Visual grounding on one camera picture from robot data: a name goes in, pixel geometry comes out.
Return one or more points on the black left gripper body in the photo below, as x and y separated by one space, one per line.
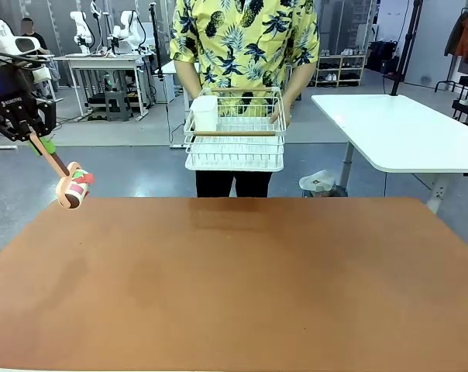
13 93

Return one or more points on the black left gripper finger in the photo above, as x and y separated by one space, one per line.
11 129
47 116

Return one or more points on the white plastic cutlery holder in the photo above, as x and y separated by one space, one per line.
205 114

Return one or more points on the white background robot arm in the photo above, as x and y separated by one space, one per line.
129 33
83 33

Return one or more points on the person's right forearm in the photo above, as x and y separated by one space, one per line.
187 77

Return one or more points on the person's left forearm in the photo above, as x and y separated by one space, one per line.
300 81

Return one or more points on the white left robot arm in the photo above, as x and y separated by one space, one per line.
9 35

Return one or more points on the person's left hand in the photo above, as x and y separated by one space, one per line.
282 114

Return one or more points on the seated person in black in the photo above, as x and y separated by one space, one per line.
32 38

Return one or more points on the grey step stool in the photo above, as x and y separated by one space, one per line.
118 106

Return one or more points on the white workbench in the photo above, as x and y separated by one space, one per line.
102 62

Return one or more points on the black pole stand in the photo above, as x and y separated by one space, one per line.
155 38

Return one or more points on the black trousers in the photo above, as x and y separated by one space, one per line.
214 184

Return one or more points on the person in yellow floral shirt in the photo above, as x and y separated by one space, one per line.
241 42

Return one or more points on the bin with white bag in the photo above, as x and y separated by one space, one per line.
321 184

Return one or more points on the wooden shoe rack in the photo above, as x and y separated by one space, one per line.
340 71

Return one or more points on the large white table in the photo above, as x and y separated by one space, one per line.
396 128

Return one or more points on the black light stand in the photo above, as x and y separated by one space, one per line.
406 46

